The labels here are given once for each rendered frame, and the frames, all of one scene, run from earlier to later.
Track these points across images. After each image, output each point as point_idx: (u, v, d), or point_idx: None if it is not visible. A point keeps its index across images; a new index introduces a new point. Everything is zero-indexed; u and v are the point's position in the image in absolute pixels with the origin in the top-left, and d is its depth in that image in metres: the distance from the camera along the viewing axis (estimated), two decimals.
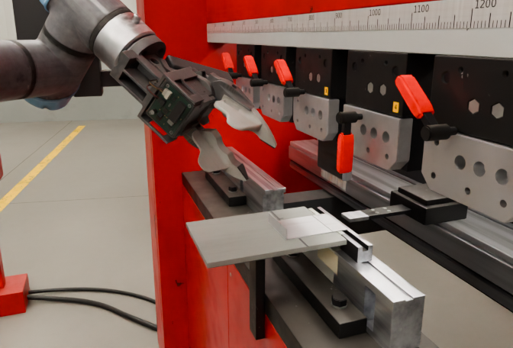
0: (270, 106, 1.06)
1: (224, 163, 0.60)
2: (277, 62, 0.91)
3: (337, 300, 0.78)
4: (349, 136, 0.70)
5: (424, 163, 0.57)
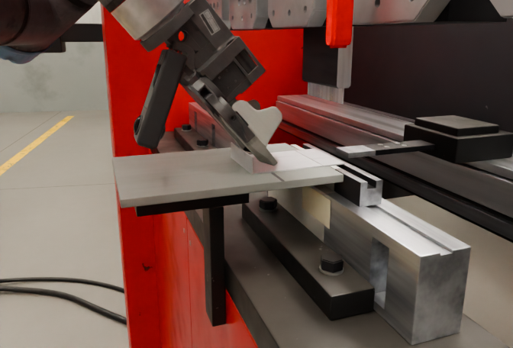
0: (240, 12, 0.78)
1: (262, 140, 0.55)
2: None
3: (329, 261, 0.51)
4: None
5: None
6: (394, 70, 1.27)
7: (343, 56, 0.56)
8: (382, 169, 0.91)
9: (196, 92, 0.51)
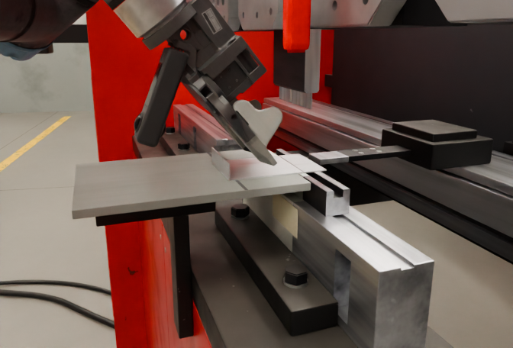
0: None
1: (262, 140, 0.55)
2: None
3: (292, 273, 0.49)
4: None
5: None
6: (381, 72, 1.25)
7: (311, 60, 0.54)
8: (363, 174, 0.89)
9: (197, 91, 0.51)
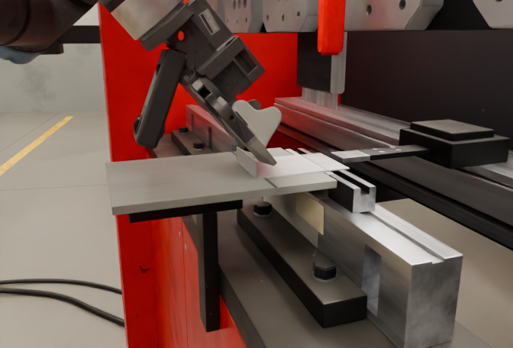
0: (236, 16, 0.78)
1: (262, 140, 0.55)
2: None
3: (322, 268, 0.50)
4: None
5: None
6: (392, 72, 1.26)
7: (337, 62, 0.56)
8: (379, 172, 0.91)
9: (195, 92, 0.52)
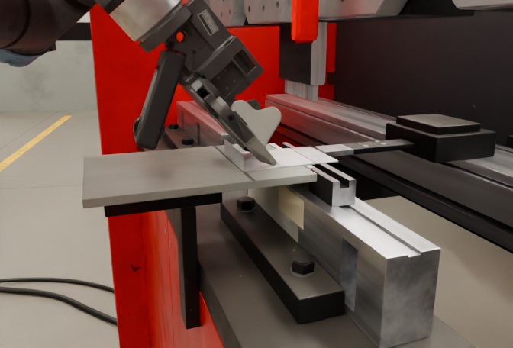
0: (221, 9, 0.77)
1: (261, 140, 0.55)
2: None
3: (300, 262, 0.49)
4: None
5: None
6: (383, 69, 1.25)
7: (317, 53, 0.55)
8: (366, 169, 0.89)
9: (195, 93, 0.52)
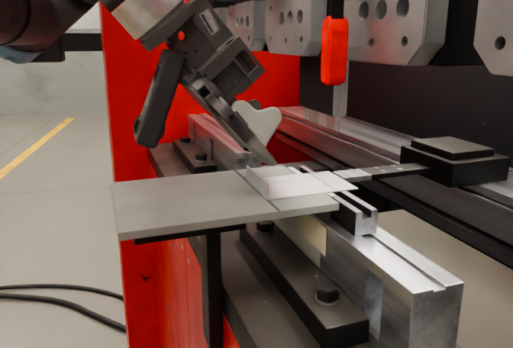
0: (238, 33, 0.79)
1: (262, 140, 0.55)
2: None
3: (324, 291, 0.51)
4: (340, 20, 0.42)
5: (480, 26, 0.30)
6: (392, 83, 1.27)
7: (339, 85, 0.57)
8: (379, 187, 0.91)
9: (195, 92, 0.51)
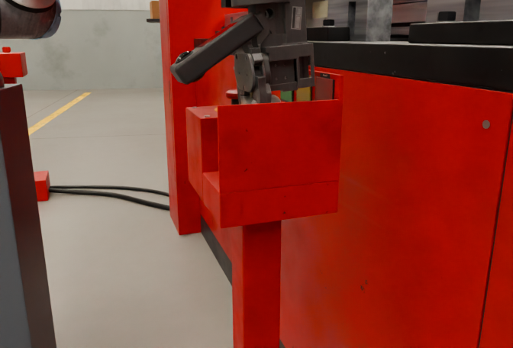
0: None
1: None
2: None
3: (327, 19, 1.00)
4: None
5: None
6: None
7: None
8: None
9: (251, 62, 0.53)
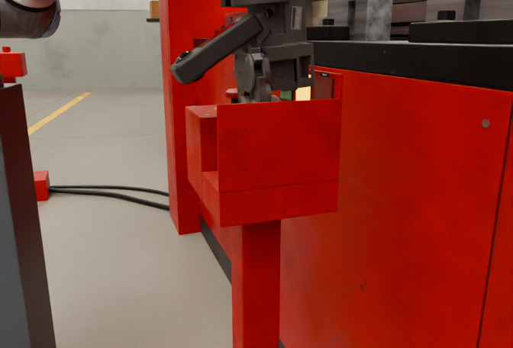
0: None
1: None
2: None
3: (327, 18, 1.00)
4: None
5: None
6: None
7: None
8: None
9: (251, 62, 0.53)
